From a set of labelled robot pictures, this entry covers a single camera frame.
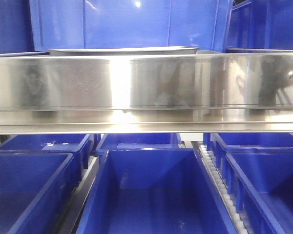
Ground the silver metal tray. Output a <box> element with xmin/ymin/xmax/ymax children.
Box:
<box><xmin>49</xmin><ymin>46</ymin><xmax>198</xmax><ymax>56</ymax></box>

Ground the blue centre rear bin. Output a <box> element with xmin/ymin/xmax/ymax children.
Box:
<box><xmin>95</xmin><ymin>133</ymin><xmax>182</xmax><ymax>156</ymax></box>

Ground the blue bin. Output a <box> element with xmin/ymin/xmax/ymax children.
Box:
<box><xmin>95</xmin><ymin>133</ymin><xmax>182</xmax><ymax>156</ymax></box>
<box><xmin>0</xmin><ymin>153</ymin><xmax>73</xmax><ymax>234</ymax></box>
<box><xmin>0</xmin><ymin>0</ymin><xmax>48</xmax><ymax>55</ymax></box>
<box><xmin>225</xmin><ymin>153</ymin><xmax>293</xmax><ymax>234</ymax></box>
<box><xmin>0</xmin><ymin>134</ymin><xmax>94</xmax><ymax>169</ymax></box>
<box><xmin>77</xmin><ymin>149</ymin><xmax>236</xmax><ymax>234</ymax></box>
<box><xmin>29</xmin><ymin>0</ymin><xmax>233</xmax><ymax>52</ymax></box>
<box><xmin>204</xmin><ymin>132</ymin><xmax>293</xmax><ymax>169</ymax></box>
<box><xmin>226</xmin><ymin>0</ymin><xmax>293</xmax><ymax>53</ymax></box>

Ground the blue far left rear bin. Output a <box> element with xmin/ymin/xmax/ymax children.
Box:
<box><xmin>0</xmin><ymin>134</ymin><xmax>94</xmax><ymax>169</ymax></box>

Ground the blue centre lower bin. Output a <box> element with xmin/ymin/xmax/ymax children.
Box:
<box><xmin>77</xmin><ymin>149</ymin><xmax>236</xmax><ymax>234</ymax></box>

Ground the stainless steel shelf front panel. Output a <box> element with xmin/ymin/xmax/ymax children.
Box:
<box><xmin>0</xmin><ymin>50</ymin><xmax>293</xmax><ymax>134</ymax></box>

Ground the blue right rear bin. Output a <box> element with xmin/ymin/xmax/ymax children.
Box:
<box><xmin>204</xmin><ymin>132</ymin><xmax>293</xmax><ymax>169</ymax></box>

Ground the blue centre upper bin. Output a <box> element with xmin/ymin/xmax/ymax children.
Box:
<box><xmin>29</xmin><ymin>0</ymin><xmax>233</xmax><ymax>52</ymax></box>

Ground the blue right lower bin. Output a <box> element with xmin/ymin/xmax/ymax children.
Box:
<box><xmin>225</xmin><ymin>153</ymin><xmax>293</xmax><ymax>234</ymax></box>

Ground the blue left lower bin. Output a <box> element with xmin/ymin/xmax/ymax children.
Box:
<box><xmin>0</xmin><ymin>153</ymin><xmax>73</xmax><ymax>234</ymax></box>

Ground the blue right upper bin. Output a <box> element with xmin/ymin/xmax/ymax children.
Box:
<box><xmin>226</xmin><ymin>0</ymin><xmax>293</xmax><ymax>53</ymax></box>

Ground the blue left upper bin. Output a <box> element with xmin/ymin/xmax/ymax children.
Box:
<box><xmin>0</xmin><ymin>0</ymin><xmax>48</xmax><ymax>55</ymax></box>

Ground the white roller track rail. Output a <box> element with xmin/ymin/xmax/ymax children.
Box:
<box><xmin>198</xmin><ymin>142</ymin><xmax>249</xmax><ymax>234</ymax></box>

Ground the grey metal divider rail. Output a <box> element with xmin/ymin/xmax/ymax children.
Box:
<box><xmin>53</xmin><ymin>156</ymin><xmax>99</xmax><ymax>234</ymax></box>

